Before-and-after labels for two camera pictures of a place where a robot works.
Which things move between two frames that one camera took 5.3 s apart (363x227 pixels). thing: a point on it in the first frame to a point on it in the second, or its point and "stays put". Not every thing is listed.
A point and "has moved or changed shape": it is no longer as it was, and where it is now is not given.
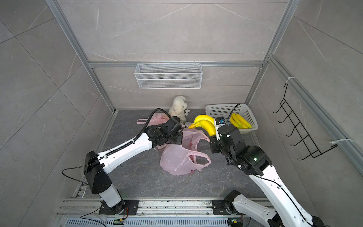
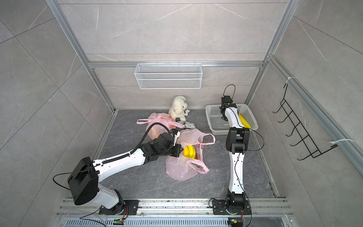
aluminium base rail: x=86 y=213 stays put
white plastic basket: x=226 y=110 stays put
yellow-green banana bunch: x=206 y=122 to x=189 y=151
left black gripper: x=179 y=140 to x=177 y=150
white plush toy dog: x=178 y=108 stays put
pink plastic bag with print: x=156 y=119 stays put
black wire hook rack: x=303 y=132 stays put
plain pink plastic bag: x=180 y=159 has moved or changed shape
